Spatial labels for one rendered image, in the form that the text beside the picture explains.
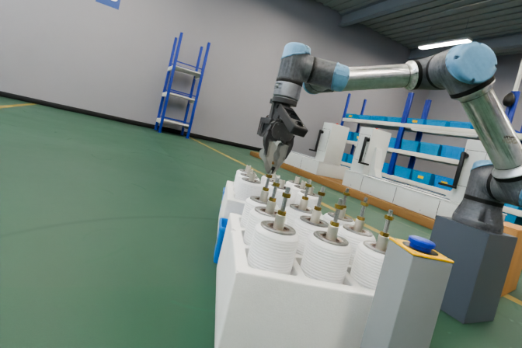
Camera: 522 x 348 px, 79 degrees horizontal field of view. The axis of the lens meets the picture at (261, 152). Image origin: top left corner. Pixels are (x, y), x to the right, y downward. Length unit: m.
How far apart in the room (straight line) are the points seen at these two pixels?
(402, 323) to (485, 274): 0.74
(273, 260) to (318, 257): 0.10
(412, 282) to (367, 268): 0.19
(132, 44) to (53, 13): 1.36
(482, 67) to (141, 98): 6.44
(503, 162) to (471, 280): 0.39
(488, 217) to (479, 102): 0.41
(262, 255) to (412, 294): 0.27
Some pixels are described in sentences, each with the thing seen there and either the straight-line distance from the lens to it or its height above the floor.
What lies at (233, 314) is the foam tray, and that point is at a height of 0.10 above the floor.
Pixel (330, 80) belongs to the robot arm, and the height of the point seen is 0.62.
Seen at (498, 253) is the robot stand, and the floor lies 0.24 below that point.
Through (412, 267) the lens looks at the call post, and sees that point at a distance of 0.55.
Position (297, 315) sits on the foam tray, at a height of 0.12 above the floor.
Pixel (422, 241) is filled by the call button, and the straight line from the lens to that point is 0.57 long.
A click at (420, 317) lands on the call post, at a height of 0.22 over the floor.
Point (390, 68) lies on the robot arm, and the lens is 1.11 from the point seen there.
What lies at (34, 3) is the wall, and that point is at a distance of 7.22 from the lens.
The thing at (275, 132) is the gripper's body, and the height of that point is 0.45.
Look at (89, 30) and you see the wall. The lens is 7.07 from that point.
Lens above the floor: 0.43
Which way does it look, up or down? 3 degrees down
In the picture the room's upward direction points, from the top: 14 degrees clockwise
